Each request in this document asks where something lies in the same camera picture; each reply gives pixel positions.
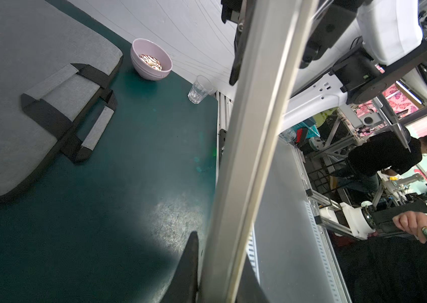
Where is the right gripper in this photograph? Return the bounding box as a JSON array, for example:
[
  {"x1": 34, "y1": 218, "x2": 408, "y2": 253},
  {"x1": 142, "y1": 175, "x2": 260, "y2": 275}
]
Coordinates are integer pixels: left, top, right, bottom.
[{"x1": 221, "y1": 1, "x2": 363, "y2": 85}]

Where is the person in black shirt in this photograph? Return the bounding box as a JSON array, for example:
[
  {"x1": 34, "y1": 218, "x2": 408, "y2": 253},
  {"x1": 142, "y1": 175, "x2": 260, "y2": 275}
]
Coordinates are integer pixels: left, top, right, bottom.
[{"x1": 329, "y1": 132, "x2": 427, "y2": 193}]

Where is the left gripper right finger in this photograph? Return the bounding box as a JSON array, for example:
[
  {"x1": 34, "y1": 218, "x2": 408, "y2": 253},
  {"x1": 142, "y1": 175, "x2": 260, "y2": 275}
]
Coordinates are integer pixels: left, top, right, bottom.
[{"x1": 236, "y1": 258, "x2": 269, "y2": 303}]

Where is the clear plastic cup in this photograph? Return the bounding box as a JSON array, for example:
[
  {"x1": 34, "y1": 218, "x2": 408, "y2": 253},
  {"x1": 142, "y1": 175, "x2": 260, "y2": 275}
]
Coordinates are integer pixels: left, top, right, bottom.
[{"x1": 188, "y1": 75, "x2": 214, "y2": 104}]

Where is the grey laptop sleeve back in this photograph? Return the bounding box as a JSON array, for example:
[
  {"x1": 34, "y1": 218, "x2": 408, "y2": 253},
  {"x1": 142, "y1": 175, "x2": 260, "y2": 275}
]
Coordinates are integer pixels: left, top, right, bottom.
[{"x1": 0, "y1": 1, "x2": 123, "y2": 204}]

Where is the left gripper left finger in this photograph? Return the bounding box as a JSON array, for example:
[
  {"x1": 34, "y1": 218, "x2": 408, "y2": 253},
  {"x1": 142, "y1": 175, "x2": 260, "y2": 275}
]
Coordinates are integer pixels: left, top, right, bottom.
[{"x1": 161, "y1": 231, "x2": 199, "y2": 303}]

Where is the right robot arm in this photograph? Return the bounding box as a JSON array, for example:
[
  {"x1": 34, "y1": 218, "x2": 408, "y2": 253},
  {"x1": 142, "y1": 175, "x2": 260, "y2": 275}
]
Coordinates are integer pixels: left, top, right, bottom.
[{"x1": 222, "y1": 1, "x2": 427, "y2": 133}]

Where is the operator hand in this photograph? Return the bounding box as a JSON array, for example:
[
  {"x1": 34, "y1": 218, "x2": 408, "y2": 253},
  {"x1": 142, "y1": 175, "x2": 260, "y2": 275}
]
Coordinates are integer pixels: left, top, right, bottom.
[{"x1": 392, "y1": 211, "x2": 427, "y2": 244}]

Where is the aluminium front rail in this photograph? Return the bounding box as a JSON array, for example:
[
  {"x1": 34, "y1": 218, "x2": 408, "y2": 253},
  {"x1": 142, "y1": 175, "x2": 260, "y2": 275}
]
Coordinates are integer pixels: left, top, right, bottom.
[{"x1": 246, "y1": 139, "x2": 350, "y2": 302}]

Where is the pink bowl with snacks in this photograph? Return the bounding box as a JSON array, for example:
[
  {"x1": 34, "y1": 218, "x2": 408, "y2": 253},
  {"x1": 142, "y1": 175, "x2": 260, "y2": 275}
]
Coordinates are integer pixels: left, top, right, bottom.
[{"x1": 130, "y1": 39, "x2": 173, "y2": 82}]

